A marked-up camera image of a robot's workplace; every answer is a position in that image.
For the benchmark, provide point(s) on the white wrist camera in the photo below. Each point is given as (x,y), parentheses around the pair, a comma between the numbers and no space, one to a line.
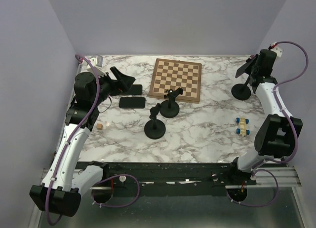
(275,48)
(97,62)

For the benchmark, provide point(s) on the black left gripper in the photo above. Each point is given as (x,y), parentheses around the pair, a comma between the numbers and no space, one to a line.
(123,84)

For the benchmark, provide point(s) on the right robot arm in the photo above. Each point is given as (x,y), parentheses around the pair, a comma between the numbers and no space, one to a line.
(277,138)

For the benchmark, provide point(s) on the black phone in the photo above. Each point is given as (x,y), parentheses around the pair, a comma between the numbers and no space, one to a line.
(132,102)

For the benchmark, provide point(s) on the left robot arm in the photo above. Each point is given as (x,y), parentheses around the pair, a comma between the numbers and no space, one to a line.
(59,192)

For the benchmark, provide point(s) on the red-edged phone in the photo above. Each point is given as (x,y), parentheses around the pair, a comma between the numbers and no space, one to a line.
(246,68)

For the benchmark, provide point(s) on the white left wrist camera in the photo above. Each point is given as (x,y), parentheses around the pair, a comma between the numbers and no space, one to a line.
(97,62)

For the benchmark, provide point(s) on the wooden toy car blue wheels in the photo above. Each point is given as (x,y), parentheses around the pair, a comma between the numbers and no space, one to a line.
(242,126)

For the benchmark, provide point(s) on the black phone stand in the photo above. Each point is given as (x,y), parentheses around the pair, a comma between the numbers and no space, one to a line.
(154,128)
(169,107)
(242,91)

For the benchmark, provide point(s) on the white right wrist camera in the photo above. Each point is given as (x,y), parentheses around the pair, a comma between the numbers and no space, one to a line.
(275,48)

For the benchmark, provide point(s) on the black smartphone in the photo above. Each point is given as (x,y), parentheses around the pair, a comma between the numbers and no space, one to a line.
(136,89)

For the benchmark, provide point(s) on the wooden chessboard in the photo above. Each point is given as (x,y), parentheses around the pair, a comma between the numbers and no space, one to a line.
(172,74)

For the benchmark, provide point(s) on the aluminium frame rail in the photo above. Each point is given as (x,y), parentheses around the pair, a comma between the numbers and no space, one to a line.
(264,178)

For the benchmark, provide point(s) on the small wooden cube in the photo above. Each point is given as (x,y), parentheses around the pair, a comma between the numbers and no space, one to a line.
(99,126)

